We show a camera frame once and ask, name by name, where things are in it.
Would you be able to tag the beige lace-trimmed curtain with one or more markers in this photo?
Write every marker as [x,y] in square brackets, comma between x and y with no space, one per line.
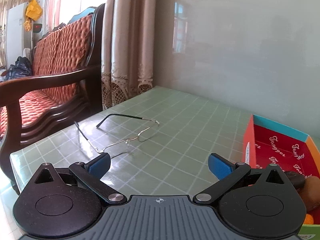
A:
[127,42]

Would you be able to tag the yellow bag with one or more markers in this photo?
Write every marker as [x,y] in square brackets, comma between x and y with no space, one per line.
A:
[33,10]

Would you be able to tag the wooden sofa orange cushions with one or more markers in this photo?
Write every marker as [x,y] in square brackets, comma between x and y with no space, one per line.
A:
[55,62]

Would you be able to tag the dark blue bag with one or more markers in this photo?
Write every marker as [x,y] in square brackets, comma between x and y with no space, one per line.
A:
[20,68]

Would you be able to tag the green checkered table cover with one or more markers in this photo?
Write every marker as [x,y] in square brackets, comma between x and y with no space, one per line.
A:
[175,120]

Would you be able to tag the thin metal-frame glasses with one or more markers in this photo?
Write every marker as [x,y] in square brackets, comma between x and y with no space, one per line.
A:
[125,142]

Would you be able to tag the small orange tangerine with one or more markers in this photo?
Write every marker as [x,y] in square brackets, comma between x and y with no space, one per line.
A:
[310,219]

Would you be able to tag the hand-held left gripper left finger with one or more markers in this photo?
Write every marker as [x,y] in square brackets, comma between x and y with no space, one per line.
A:
[100,166]

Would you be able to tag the white refrigerator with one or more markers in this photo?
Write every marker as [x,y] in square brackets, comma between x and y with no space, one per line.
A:
[15,35]

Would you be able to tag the dark smooth round fruit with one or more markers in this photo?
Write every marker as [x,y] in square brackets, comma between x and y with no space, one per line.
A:
[296,178]

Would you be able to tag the brown kiwi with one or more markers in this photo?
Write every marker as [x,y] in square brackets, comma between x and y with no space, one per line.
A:
[311,192]

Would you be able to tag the colourful cardboard box red inside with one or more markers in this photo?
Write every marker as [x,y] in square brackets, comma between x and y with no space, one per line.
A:
[272,142]

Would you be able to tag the window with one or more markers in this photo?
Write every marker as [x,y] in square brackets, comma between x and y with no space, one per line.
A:
[75,0]

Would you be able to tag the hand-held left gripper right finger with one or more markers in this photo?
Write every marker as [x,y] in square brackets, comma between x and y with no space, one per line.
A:
[220,166]

